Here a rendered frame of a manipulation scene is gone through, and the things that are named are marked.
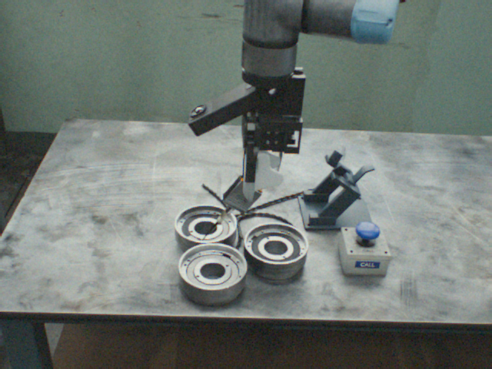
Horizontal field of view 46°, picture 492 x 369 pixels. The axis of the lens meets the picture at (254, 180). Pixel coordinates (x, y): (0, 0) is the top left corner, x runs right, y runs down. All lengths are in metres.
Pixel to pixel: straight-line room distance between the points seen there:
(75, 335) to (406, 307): 0.64
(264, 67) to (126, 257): 0.41
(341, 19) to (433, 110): 2.05
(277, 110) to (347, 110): 1.85
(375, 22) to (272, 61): 0.14
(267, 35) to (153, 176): 0.51
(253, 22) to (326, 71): 1.82
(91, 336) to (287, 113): 0.62
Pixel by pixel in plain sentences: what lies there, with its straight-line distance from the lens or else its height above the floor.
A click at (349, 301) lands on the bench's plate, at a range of 0.92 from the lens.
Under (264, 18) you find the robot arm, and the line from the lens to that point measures 0.74.
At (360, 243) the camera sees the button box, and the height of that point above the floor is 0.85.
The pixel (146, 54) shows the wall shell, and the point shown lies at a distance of 2.54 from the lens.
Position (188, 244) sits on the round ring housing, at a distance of 0.95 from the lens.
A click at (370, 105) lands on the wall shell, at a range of 2.66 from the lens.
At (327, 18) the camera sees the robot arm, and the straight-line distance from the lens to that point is 0.72.
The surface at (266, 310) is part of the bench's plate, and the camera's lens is 0.89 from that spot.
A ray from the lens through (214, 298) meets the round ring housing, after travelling 0.87.
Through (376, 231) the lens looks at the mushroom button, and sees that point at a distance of 0.95.
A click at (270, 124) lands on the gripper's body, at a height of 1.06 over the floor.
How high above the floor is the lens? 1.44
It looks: 33 degrees down
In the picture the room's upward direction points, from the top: 4 degrees clockwise
